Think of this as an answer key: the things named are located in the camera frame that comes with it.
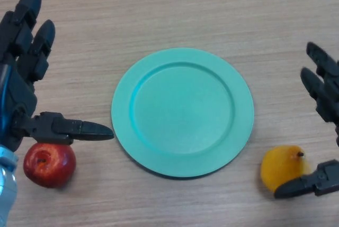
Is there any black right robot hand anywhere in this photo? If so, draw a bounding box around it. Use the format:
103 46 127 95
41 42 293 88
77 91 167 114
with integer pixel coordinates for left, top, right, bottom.
274 41 339 199

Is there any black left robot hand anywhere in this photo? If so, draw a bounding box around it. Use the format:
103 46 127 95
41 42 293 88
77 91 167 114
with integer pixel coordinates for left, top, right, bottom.
0 0 115 151

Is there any yellow pear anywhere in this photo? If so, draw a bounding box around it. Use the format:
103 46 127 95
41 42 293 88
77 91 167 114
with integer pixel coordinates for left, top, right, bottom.
260 144 312 193

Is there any green round plate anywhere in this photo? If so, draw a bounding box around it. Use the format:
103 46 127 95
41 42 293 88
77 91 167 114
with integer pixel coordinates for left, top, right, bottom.
111 47 255 180

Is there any red apple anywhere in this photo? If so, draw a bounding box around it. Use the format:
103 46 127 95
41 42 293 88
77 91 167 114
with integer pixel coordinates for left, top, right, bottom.
23 143 77 189

